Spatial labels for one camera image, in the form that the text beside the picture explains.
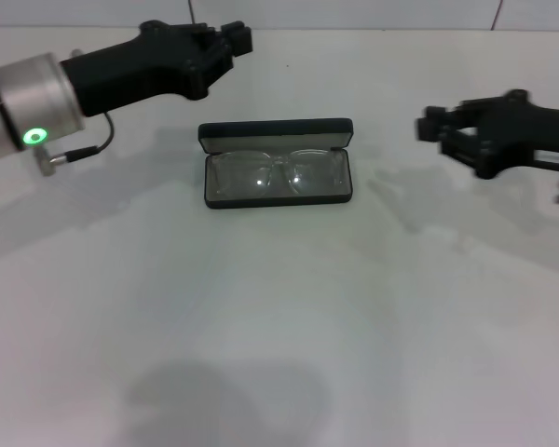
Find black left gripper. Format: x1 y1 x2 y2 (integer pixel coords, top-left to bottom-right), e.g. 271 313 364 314
58 20 255 117

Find clear plastic glasses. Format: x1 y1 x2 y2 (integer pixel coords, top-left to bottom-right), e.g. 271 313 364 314
210 147 347 196

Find black glasses case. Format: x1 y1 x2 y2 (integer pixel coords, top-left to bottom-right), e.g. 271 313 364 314
198 117 354 210

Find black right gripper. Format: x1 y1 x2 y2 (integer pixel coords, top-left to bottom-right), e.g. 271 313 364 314
416 88 559 181

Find gray left arm cable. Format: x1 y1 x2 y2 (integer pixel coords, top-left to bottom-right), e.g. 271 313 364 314
33 111 116 177

